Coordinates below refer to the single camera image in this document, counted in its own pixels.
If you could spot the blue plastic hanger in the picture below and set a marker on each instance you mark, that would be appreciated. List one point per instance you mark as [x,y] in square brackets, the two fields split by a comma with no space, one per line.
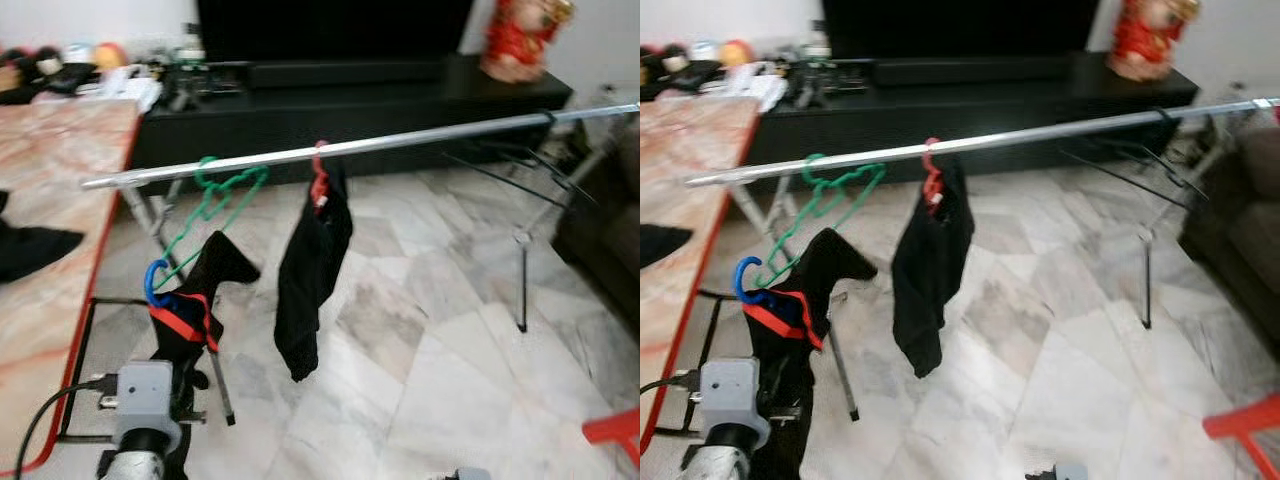
[150,282]
[741,280]

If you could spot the black garment red trim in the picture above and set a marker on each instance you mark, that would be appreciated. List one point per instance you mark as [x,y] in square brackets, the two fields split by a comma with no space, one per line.
[215,265]
[830,265]

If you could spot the green plastic hanger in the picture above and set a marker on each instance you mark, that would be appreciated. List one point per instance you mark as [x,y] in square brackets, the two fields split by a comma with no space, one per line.
[815,158]
[207,160]

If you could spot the red plastic hanger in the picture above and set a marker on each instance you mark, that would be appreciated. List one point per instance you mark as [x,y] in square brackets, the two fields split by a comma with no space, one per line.
[932,185]
[320,185]

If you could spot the red plastic stool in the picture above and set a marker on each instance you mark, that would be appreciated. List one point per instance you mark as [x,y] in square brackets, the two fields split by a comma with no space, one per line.
[1245,420]
[615,428]

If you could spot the plain black garment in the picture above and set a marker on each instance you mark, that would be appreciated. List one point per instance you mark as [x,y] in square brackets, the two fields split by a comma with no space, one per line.
[310,270]
[930,280]

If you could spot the crumpled black cloth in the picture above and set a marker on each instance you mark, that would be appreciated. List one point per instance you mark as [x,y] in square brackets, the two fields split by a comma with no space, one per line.
[660,245]
[35,250]

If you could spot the dark brown sofa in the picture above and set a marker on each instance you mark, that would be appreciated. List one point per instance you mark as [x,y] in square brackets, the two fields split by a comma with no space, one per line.
[1240,230]
[610,240]

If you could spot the marble table red edge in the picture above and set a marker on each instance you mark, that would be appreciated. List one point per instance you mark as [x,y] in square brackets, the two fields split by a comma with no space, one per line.
[690,150]
[50,150]

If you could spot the white plastic bag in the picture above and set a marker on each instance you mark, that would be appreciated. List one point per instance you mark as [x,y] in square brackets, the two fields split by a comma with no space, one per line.
[765,88]
[135,88]

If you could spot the silver metal clothes rack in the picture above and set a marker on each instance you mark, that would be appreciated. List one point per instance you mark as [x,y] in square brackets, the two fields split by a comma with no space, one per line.
[1050,133]
[400,142]

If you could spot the black plush toy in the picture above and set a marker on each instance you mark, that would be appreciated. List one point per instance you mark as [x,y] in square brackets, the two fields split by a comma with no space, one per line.
[690,72]
[45,75]

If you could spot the orange round toy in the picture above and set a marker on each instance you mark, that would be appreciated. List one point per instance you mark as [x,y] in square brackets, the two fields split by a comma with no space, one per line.
[110,55]
[737,52]

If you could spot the black TV console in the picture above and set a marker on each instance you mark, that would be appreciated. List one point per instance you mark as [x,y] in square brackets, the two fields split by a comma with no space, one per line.
[1020,108]
[400,110]

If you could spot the black soundbar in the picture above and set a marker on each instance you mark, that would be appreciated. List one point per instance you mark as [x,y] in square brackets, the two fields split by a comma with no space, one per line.
[970,70]
[345,73]

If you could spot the black television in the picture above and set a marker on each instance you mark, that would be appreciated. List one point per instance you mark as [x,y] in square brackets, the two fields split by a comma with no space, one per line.
[330,25]
[960,25]

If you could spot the red gold figurine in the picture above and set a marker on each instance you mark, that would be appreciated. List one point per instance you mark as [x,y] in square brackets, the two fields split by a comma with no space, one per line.
[1145,40]
[515,40]

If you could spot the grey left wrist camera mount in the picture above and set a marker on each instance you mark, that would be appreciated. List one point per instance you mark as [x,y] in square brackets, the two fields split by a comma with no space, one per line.
[735,390]
[148,395]

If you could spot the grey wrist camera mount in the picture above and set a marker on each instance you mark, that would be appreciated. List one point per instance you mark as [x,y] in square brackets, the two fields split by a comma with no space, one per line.
[148,395]
[735,390]
[1068,472]

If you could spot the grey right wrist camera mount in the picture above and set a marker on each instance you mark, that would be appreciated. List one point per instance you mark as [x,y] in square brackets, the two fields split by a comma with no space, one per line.
[1068,472]

